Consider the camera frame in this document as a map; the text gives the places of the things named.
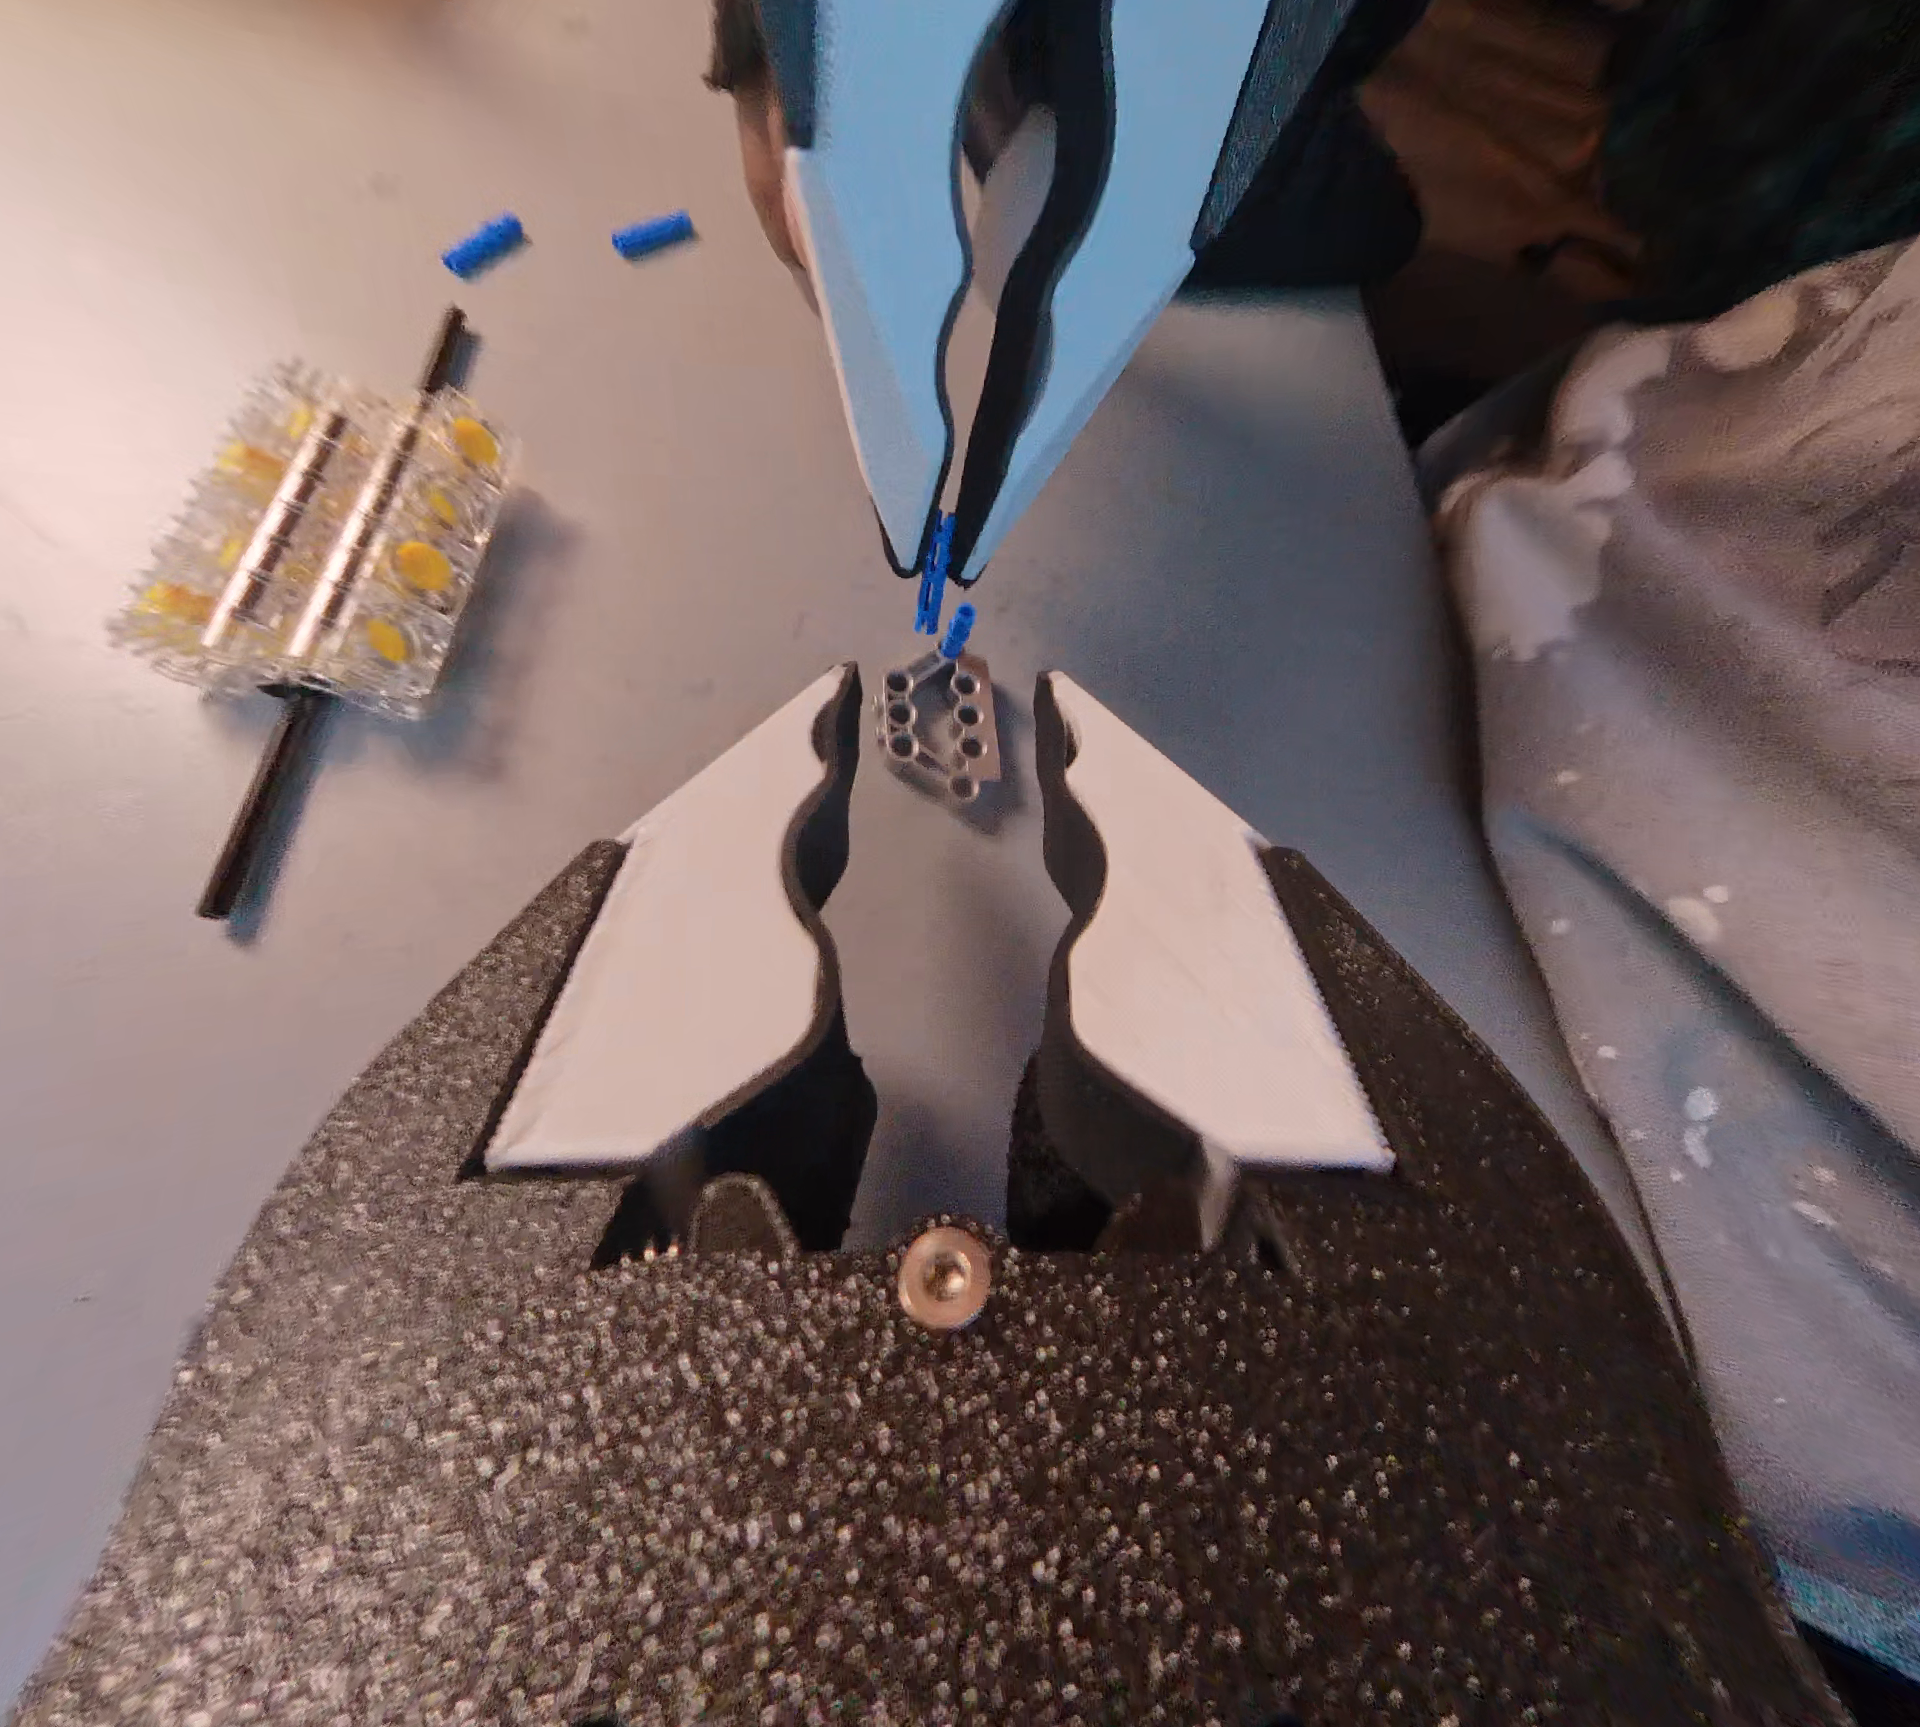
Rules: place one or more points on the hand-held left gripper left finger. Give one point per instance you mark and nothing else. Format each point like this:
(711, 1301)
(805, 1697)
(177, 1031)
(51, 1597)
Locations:
(678, 993)

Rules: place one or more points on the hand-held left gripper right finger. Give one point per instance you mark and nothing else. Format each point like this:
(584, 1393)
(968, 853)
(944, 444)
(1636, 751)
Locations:
(1233, 993)

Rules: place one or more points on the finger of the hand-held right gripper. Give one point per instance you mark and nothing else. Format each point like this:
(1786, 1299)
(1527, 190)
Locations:
(901, 107)
(1188, 107)

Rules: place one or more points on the blue friction pin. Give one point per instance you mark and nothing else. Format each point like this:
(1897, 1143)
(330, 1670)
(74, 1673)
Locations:
(937, 557)
(654, 235)
(961, 630)
(483, 246)

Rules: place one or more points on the clear engine block model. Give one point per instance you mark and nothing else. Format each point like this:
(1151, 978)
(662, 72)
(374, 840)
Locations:
(423, 564)

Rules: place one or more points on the person's right hand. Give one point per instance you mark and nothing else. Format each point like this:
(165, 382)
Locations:
(772, 211)

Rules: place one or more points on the person's body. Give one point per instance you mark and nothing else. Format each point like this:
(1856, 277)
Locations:
(1725, 707)

